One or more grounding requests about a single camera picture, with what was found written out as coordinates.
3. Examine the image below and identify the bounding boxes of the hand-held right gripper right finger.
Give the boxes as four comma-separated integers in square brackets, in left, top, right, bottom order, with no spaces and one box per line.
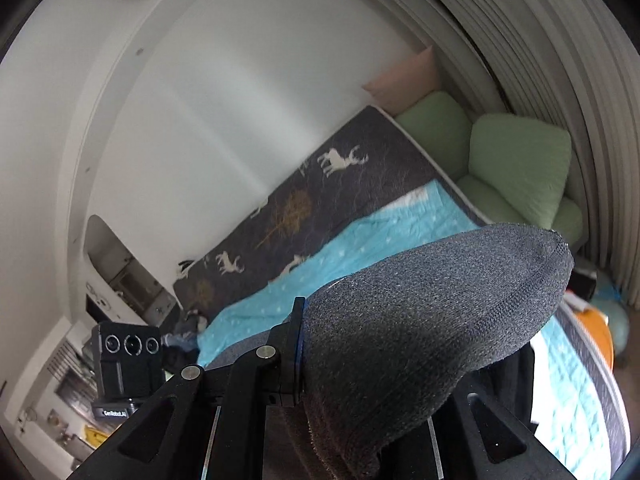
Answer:
[430,380,577,480]

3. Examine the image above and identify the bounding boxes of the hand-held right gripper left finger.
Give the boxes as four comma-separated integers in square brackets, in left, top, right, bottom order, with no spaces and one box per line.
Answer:
[65,296,307,480]

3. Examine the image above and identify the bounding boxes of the grey garment with white band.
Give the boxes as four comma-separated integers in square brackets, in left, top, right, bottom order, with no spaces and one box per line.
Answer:
[210,223,575,480]

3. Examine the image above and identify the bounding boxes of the pile of mixed clothes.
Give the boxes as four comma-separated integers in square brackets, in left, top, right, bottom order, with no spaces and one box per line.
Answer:
[164,309,209,357]

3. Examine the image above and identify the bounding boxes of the white glass-door cabinet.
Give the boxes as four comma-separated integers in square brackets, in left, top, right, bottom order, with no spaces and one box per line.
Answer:
[86,215,181,331]

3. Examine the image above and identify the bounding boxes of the turquoise star print blanket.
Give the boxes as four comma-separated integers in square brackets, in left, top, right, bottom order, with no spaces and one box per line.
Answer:
[197,180,617,480]

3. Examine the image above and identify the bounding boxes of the dark deer print bedsheet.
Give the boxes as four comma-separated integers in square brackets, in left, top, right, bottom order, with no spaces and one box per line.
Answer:
[172,105,493,322]

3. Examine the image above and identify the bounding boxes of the orange object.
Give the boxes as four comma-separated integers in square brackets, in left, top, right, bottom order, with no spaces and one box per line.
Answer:
[570,307,615,372]

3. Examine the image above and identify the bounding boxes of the teal ball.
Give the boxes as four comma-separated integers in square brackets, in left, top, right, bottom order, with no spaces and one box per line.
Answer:
[592,275,632,357]

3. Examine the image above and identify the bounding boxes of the green pillow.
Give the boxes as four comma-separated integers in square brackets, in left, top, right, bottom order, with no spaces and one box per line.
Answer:
[457,112,584,250]
[395,91,473,182]

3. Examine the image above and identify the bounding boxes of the pink pillow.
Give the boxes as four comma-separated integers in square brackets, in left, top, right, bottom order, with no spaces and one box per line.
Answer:
[362,45,441,117]

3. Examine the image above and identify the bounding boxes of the pale pleated curtain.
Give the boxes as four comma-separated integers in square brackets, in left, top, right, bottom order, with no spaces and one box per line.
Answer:
[390,0,640,311]

